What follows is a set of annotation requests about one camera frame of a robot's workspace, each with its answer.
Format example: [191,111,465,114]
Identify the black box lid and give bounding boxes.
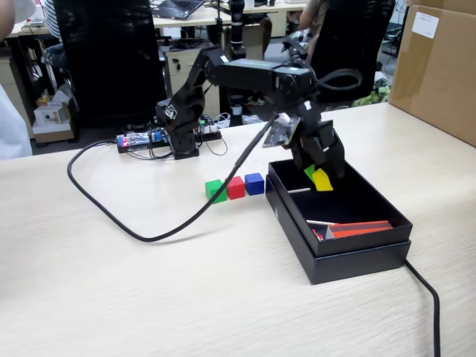
[264,174,412,286]

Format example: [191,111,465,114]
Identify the red wooden cube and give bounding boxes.
[225,176,246,201]

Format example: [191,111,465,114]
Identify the dark open laptop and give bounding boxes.
[151,0,206,20]

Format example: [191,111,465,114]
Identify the black office chair with armrest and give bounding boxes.
[308,0,396,109]

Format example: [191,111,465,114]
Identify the person in white shirt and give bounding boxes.
[0,83,33,161]

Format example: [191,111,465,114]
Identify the black box tray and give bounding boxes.
[267,152,414,258]

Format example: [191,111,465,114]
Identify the wide black office chair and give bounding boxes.
[51,0,167,129]

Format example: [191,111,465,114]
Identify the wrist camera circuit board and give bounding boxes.
[263,112,300,149]

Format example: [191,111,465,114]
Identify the large cardboard box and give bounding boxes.
[387,0,476,148]

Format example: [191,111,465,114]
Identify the small cardboard box white device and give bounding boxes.
[32,102,75,144]

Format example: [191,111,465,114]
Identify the white shipping label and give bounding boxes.
[411,10,440,39]

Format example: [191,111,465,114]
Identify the black vertical pole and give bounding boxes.
[227,0,247,116]

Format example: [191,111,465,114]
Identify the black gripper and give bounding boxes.
[289,99,347,184]

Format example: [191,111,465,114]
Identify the orange red matchbox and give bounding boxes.
[327,219,394,239]

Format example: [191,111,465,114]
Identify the green wooden cube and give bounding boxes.
[205,178,228,205]

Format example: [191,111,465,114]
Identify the green yellow floor clutter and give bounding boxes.
[351,83,391,109]

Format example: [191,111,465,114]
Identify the blue wooden cube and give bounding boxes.
[244,172,266,196]

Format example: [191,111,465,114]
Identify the person in striped shirt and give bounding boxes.
[39,0,70,70]

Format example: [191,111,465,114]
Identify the yellow wooden cube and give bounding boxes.
[311,167,335,193]

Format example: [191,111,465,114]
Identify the controller board with wires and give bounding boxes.
[116,126,176,155]

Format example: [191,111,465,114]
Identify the driver board green terminals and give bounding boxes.
[195,115,224,141]

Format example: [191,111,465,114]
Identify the seated person behind chair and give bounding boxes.
[286,0,325,53]

